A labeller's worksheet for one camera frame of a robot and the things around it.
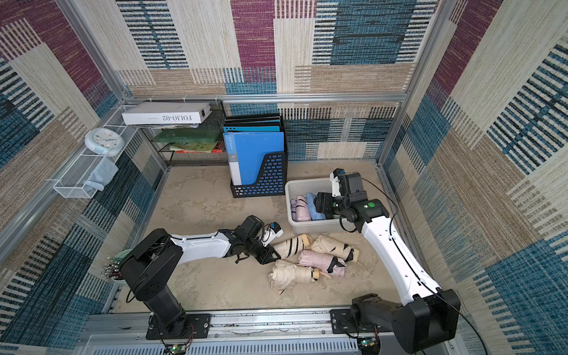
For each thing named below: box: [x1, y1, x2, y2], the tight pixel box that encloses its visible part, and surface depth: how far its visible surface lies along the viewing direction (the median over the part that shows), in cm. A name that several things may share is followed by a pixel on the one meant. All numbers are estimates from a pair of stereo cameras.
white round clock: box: [84, 127, 125, 157], surface depth 76 cm
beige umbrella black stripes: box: [273, 233, 315, 259], surface depth 89 cm
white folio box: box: [121, 102, 213, 125], surface depth 81 cm
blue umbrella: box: [306, 192, 327, 222], surface depth 94 cm
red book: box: [175, 149, 223, 154], surface depth 99 cm
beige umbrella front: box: [268, 259, 320, 295], surface depth 81 cm
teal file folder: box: [222, 125, 281, 134], surface depth 93 cm
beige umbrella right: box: [310, 235, 361, 263], surface depth 87 cm
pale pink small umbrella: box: [295, 195, 313, 222], surface depth 96 cm
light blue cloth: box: [82, 156, 120, 193], surface depth 70 cm
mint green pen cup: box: [100, 248, 134, 282], surface depth 70 cm
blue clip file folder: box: [222, 131, 285, 186], surface depth 95 cm
